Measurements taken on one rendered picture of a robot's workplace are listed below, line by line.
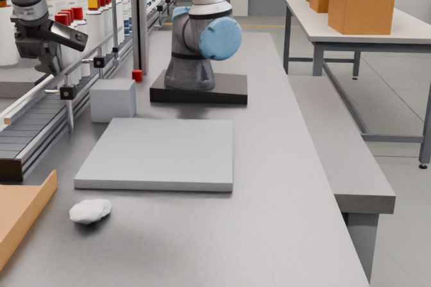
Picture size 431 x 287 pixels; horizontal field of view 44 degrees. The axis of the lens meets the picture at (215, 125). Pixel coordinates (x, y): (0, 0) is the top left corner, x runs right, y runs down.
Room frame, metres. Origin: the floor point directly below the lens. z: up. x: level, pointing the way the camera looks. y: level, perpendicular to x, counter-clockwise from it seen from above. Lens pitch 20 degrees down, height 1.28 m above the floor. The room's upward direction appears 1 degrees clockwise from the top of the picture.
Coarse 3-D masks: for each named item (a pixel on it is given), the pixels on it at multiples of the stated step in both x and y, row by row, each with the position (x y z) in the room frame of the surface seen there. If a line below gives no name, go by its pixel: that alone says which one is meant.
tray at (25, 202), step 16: (0, 192) 0.88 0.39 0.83; (16, 192) 0.88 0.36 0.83; (32, 192) 0.88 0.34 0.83; (48, 192) 0.85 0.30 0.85; (0, 208) 0.82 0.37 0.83; (16, 208) 0.82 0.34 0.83; (32, 208) 0.78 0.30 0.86; (0, 224) 0.76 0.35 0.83; (16, 224) 0.71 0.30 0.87; (32, 224) 0.77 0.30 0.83; (0, 240) 0.66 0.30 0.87; (16, 240) 0.70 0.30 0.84; (0, 256) 0.65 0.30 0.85
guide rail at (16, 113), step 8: (112, 32) 1.85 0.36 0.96; (104, 40) 1.70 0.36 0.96; (96, 48) 1.60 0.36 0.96; (80, 56) 1.45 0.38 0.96; (88, 56) 1.50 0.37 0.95; (72, 64) 1.36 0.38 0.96; (80, 64) 1.41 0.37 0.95; (64, 72) 1.27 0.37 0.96; (56, 80) 1.21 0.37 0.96; (40, 88) 1.13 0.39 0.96; (48, 88) 1.15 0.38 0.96; (32, 96) 1.07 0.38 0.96; (40, 96) 1.09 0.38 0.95; (24, 104) 1.01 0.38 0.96; (32, 104) 1.04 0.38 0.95; (16, 112) 0.96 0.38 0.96; (24, 112) 1.00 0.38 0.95; (8, 120) 0.93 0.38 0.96
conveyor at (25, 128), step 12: (120, 48) 1.98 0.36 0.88; (108, 60) 1.77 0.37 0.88; (96, 72) 1.60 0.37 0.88; (84, 84) 1.47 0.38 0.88; (48, 96) 1.34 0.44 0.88; (36, 108) 1.24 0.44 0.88; (48, 108) 1.24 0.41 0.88; (60, 108) 1.24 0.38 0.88; (24, 120) 1.14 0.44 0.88; (36, 120) 1.15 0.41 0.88; (48, 120) 1.15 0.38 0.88; (0, 132) 1.07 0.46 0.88; (12, 132) 1.07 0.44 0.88; (24, 132) 1.07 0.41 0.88; (36, 132) 1.07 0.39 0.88; (0, 144) 1.00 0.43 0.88; (12, 144) 1.00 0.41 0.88; (24, 144) 1.00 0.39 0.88; (0, 156) 0.94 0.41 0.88; (12, 156) 0.94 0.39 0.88
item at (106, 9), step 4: (100, 0) 1.85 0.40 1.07; (104, 0) 1.86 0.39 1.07; (100, 4) 1.85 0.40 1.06; (104, 4) 1.86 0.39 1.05; (104, 8) 1.85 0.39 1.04; (108, 8) 1.87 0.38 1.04; (104, 12) 1.85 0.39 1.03; (108, 12) 1.87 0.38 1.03; (104, 16) 1.85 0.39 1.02; (108, 16) 1.86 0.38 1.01; (104, 20) 1.85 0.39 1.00; (108, 20) 1.86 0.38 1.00; (104, 24) 1.85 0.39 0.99; (108, 24) 1.86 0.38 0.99; (108, 28) 1.86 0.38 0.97; (108, 32) 1.86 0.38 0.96; (108, 44) 1.85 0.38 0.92; (108, 48) 1.85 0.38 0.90; (108, 52) 1.85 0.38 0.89
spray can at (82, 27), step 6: (72, 6) 1.56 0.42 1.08; (78, 6) 1.56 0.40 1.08; (78, 12) 1.54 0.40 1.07; (78, 18) 1.54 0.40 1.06; (78, 24) 1.53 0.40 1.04; (84, 24) 1.54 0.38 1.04; (78, 30) 1.53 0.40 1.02; (84, 30) 1.54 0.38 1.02; (84, 66) 1.53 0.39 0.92; (84, 72) 1.53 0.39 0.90
